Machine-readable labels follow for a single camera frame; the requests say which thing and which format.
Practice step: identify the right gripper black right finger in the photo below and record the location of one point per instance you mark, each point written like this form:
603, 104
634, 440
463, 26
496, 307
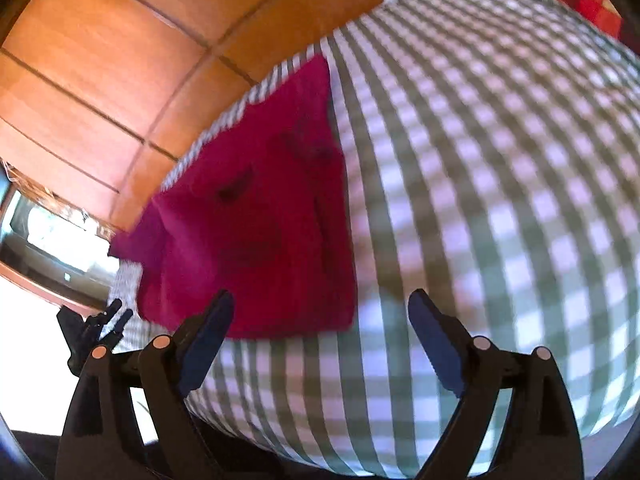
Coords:
539, 438

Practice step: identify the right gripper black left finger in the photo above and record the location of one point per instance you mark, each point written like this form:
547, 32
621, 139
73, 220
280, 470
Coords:
101, 438

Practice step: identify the crimson red knit garment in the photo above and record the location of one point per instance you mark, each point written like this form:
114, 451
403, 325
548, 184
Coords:
261, 213

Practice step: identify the orange wooden wardrobe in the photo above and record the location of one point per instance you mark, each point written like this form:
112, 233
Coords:
105, 101

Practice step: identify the green white checkered bedsheet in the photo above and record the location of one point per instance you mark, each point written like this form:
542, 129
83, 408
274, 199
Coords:
492, 157

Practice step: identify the bright window with frame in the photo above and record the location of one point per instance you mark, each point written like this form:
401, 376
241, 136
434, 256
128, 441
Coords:
52, 248

